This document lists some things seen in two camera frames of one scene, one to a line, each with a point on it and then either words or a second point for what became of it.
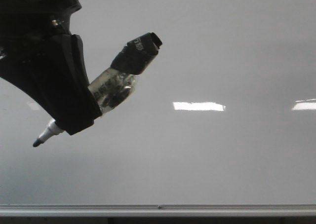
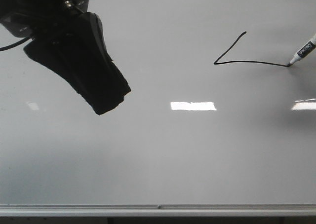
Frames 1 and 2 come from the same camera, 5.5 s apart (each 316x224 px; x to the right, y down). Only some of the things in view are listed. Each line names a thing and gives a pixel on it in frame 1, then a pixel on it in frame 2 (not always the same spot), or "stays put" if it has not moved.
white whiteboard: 225,113 stays put
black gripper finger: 50,69 -> 78,51
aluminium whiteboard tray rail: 159,210 stays put
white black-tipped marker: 111,90 -> 304,51
